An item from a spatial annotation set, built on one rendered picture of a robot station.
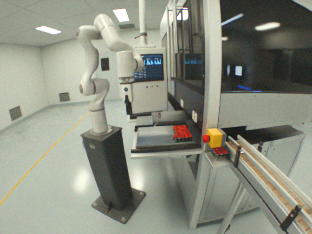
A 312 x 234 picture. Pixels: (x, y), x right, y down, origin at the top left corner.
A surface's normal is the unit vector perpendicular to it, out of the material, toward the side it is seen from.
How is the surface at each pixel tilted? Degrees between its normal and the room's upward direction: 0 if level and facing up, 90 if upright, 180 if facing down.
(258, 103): 90
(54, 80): 90
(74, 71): 90
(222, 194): 90
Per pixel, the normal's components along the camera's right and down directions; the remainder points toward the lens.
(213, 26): 0.07, 0.33
